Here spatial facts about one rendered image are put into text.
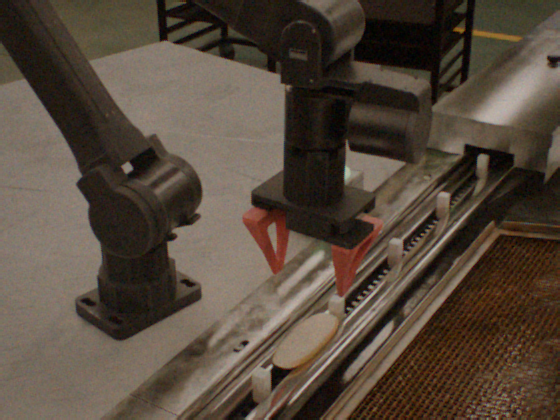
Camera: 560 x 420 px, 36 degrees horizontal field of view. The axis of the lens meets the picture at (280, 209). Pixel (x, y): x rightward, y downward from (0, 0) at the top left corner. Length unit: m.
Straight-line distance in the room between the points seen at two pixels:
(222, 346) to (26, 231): 0.42
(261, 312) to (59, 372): 0.21
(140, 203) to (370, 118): 0.25
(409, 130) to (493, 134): 0.51
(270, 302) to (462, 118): 0.46
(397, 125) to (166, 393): 0.31
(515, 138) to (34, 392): 0.70
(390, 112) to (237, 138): 0.70
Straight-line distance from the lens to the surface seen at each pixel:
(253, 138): 1.40
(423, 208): 1.12
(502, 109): 1.27
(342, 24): 0.72
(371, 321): 0.88
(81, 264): 1.08
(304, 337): 0.85
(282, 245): 0.86
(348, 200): 0.79
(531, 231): 0.98
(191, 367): 0.82
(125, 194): 0.85
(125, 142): 0.89
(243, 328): 0.86
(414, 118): 0.72
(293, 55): 0.72
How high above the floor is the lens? 1.36
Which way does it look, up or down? 27 degrees down
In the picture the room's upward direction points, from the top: 1 degrees counter-clockwise
